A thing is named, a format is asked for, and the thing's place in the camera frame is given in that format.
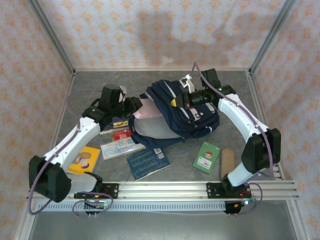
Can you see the pink pencil case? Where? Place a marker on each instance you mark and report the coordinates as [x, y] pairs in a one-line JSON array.
[[147, 110]]

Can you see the navy book with yellow label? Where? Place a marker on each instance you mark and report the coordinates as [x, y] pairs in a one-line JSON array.
[[117, 124]]

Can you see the navy blue student backpack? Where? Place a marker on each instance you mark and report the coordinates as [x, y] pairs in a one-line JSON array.
[[180, 120]]

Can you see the red card pack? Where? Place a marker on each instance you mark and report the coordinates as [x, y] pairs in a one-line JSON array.
[[121, 135]]

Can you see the clear plastic pen pack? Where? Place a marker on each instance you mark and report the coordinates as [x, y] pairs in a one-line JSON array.
[[120, 150]]

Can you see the blue notebook with QR codes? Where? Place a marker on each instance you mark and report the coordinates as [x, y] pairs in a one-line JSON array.
[[147, 163]]

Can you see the green notebook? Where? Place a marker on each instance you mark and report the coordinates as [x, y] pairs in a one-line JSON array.
[[207, 157]]

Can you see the yellow cartoon book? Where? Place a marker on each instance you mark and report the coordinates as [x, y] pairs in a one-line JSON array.
[[85, 160]]

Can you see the tan brown pencil case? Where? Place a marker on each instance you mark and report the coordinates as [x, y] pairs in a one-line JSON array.
[[227, 162]]

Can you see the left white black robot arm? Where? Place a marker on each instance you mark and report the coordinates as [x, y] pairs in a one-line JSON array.
[[75, 140]]

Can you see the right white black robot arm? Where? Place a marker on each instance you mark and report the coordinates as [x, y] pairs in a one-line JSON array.
[[240, 117]]

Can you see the small circuit board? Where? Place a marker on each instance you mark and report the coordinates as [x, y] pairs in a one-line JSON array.
[[98, 205], [237, 206]]

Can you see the grey metal sheet panel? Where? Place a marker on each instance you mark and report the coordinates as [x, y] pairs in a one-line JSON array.
[[162, 225]]

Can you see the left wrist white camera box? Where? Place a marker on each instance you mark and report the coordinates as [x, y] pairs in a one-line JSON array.
[[123, 93]]

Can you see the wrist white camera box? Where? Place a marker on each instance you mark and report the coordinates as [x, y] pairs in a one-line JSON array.
[[188, 82], [123, 93]]

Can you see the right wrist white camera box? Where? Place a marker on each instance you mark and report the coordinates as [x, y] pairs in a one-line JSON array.
[[188, 82]]

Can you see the aluminium table end rail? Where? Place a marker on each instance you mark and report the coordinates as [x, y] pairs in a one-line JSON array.
[[100, 69]]

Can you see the aluminium table side rail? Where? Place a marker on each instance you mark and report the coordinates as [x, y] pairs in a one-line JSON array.
[[64, 100], [257, 100]]

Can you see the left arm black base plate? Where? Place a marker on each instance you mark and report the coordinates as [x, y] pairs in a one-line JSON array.
[[112, 191]]

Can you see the aluminium mounting rail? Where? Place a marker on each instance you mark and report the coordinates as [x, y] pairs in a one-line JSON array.
[[162, 190]]

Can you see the aluminium frame post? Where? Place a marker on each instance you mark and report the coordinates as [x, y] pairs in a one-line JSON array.
[[54, 37], [270, 37]]

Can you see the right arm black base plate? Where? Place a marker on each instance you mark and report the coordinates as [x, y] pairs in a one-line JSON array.
[[212, 190]]

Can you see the aluminium frame leg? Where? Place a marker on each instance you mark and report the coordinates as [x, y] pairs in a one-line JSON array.
[[23, 225], [298, 220]]

